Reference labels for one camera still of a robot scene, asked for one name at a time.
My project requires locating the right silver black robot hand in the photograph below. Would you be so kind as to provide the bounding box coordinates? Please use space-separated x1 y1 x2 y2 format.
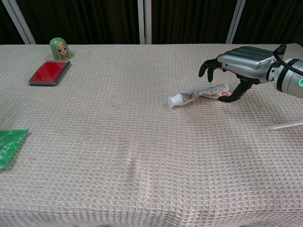
198 46 276 104

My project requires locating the white printed toothpaste tube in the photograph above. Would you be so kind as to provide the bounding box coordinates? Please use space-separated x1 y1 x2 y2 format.
167 83 232 109

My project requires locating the clear plastic stick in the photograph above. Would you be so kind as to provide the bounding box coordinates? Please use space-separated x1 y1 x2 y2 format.
267 120 303 130

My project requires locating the beige waffle tablecloth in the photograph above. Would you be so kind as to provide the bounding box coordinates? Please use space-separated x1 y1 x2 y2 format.
0 44 303 227

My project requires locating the red ink pad box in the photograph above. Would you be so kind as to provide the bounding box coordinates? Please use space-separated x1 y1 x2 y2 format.
27 60 71 87

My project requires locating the green tea packet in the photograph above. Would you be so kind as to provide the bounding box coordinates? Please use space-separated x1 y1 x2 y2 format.
0 129 29 170

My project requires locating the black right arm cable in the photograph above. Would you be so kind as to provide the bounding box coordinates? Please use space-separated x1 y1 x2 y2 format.
272 44 303 77

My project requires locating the white metal frame post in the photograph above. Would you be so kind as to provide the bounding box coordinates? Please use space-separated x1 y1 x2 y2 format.
225 0 247 44
137 0 145 44
4 0 36 45
144 0 152 44

